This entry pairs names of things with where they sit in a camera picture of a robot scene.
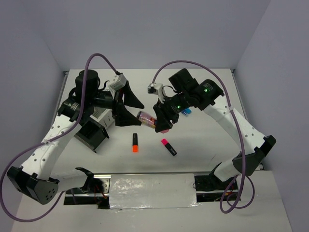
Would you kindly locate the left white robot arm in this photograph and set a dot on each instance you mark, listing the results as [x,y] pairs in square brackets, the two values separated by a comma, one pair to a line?
[34,177]

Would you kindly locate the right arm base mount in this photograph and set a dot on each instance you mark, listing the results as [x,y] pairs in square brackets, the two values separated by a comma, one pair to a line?
[209,188]

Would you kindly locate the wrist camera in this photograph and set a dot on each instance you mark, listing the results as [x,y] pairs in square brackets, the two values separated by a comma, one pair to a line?
[117,83]
[157,89]

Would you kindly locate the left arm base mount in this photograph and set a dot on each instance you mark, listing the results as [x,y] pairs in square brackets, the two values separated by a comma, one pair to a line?
[95,191]

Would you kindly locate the silver foil cover plate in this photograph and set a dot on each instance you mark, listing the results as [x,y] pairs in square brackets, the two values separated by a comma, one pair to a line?
[149,191]

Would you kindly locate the blue capped pen pack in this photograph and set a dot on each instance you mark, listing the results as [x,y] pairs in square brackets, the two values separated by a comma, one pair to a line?
[186,112]

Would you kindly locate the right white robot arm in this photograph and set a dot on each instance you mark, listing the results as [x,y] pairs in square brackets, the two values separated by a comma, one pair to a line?
[208,97]

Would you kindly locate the white mesh organizer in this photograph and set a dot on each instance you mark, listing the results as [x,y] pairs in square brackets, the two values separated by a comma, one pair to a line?
[103,116]

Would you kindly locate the pink highlighter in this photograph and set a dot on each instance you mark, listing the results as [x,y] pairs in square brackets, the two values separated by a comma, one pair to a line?
[169,147]

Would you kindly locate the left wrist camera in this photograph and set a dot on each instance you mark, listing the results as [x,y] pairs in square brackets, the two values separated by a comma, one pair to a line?
[117,83]

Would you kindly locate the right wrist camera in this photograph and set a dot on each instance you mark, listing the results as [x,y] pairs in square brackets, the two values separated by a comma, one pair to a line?
[157,89]

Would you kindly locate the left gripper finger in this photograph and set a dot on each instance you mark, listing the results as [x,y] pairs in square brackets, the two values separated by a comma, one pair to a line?
[129,97]
[124,118]

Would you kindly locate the black mesh organizer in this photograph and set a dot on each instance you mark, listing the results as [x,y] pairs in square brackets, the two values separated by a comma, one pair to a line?
[92,134]

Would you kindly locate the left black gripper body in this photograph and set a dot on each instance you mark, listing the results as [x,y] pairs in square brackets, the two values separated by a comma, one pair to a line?
[106,100]

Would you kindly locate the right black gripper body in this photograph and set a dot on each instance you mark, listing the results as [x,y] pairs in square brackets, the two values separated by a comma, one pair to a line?
[173,106]

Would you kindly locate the pink capped marker bottle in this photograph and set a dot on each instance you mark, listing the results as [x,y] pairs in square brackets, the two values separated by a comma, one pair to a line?
[150,121]

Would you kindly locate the orange highlighter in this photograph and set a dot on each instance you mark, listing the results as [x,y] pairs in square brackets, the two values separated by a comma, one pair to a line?
[135,146]

